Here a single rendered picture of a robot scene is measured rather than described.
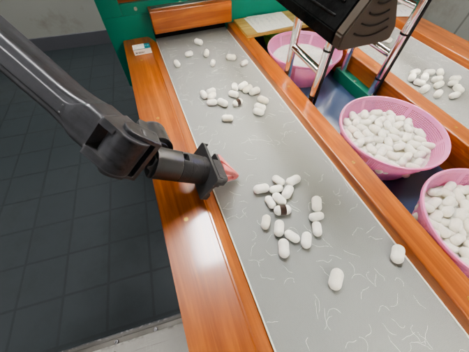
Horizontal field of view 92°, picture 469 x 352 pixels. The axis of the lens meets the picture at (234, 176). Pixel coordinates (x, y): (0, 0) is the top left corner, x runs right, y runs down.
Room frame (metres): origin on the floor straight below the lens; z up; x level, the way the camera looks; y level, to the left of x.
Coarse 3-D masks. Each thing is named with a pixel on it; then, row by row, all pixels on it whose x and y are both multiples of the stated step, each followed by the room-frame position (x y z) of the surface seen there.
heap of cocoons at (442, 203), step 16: (432, 192) 0.26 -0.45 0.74; (448, 192) 0.26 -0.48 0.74; (464, 192) 0.26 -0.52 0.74; (416, 208) 0.23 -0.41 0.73; (432, 208) 0.22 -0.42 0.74; (448, 208) 0.22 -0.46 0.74; (464, 208) 0.22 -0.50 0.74; (432, 224) 0.18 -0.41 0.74; (448, 224) 0.19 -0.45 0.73; (464, 224) 0.18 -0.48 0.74; (448, 240) 0.15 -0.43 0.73; (464, 240) 0.15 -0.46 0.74; (464, 256) 0.12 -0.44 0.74
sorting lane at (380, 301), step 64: (192, 64) 0.79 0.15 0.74; (192, 128) 0.46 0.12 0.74; (256, 128) 0.46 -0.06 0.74; (320, 192) 0.26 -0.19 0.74; (256, 256) 0.12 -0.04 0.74; (320, 256) 0.12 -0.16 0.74; (384, 256) 0.12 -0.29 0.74; (320, 320) 0.02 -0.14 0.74; (384, 320) 0.02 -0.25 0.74; (448, 320) 0.02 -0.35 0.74
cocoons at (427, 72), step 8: (416, 72) 0.71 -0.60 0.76; (424, 72) 0.72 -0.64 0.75; (432, 72) 0.71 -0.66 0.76; (440, 72) 0.71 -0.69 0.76; (408, 80) 0.68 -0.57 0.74; (416, 80) 0.66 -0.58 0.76; (424, 80) 0.66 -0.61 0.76; (432, 80) 0.68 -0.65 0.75; (440, 80) 0.66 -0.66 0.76; (456, 80) 0.66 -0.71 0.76; (424, 88) 0.62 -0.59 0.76; (456, 88) 0.63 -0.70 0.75; (456, 96) 0.59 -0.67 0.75
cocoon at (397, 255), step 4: (396, 244) 0.14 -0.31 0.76; (400, 244) 0.14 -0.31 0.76; (392, 248) 0.13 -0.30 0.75; (396, 248) 0.13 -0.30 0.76; (400, 248) 0.13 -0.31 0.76; (404, 248) 0.13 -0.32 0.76; (392, 252) 0.12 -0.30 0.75; (396, 252) 0.12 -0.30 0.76; (400, 252) 0.12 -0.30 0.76; (404, 252) 0.12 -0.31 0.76; (392, 256) 0.11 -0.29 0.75; (396, 256) 0.11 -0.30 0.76; (400, 256) 0.11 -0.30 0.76; (404, 256) 0.11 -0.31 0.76; (392, 260) 0.11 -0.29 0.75; (396, 260) 0.11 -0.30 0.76; (400, 260) 0.11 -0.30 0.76
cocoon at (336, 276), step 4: (336, 268) 0.09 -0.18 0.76; (332, 272) 0.09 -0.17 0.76; (336, 272) 0.08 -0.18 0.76; (340, 272) 0.08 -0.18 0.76; (332, 276) 0.08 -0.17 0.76; (336, 276) 0.08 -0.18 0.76; (340, 276) 0.08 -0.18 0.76; (332, 280) 0.07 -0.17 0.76; (336, 280) 0.07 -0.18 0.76; (340, 280) 0.07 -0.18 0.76; (332, 284) 0.07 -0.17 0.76; (336, 284) 0.07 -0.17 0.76; (340, 284) 0.07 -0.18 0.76; (332, 288) 0.06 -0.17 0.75; (336, 288) 0.06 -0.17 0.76; (340, 288) 0.06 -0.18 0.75
